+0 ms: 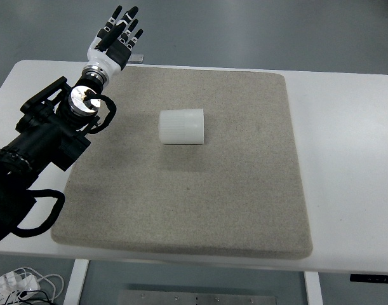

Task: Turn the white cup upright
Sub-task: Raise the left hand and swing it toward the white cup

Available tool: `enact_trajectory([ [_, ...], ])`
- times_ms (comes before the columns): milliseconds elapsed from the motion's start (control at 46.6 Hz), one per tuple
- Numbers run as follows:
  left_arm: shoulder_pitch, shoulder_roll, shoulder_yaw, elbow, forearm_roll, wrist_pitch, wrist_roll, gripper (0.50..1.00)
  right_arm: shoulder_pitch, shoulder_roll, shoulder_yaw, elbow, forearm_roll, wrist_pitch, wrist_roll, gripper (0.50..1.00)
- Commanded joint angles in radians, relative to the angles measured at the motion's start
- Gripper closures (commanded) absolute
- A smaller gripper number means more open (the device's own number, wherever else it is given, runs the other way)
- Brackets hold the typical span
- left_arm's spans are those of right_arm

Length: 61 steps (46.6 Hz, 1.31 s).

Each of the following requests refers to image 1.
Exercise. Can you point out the beige felt mat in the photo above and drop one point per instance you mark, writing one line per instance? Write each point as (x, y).
(239, 194)

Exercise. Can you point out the small grey metal bracket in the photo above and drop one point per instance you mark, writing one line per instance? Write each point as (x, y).
(136, 58)

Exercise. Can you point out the white power strip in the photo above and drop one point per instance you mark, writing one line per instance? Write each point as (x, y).
(13, 290)

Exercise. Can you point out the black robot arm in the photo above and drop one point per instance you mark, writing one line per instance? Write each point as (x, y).
(53, 129)

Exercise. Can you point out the white paper cup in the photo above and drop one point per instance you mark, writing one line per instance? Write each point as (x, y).
(181, 127)

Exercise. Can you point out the right white table leg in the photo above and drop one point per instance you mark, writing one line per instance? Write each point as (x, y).
(313, 288)

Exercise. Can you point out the black desk control panel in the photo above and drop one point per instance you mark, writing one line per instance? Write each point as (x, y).
(369, 278)

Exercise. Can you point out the left white table leg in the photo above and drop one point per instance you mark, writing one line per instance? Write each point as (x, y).
(76, 282)

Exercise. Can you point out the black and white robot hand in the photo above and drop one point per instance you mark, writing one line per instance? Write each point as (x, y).
(114, 42)

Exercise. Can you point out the white table leg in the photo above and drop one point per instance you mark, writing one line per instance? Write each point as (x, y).
(313, 288)
(76, 282)

